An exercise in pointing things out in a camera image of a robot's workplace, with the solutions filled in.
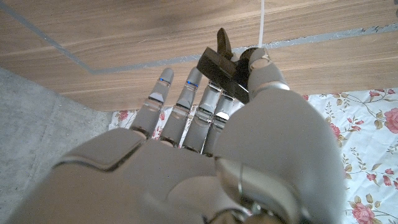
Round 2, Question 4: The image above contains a black pump spray head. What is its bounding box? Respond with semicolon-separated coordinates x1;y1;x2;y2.
196;0;270;105

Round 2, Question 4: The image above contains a floral backdrop cloth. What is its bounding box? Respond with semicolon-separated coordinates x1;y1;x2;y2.
108;88;398;224

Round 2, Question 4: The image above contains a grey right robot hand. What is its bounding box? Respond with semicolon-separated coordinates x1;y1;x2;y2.
6;46;346;224

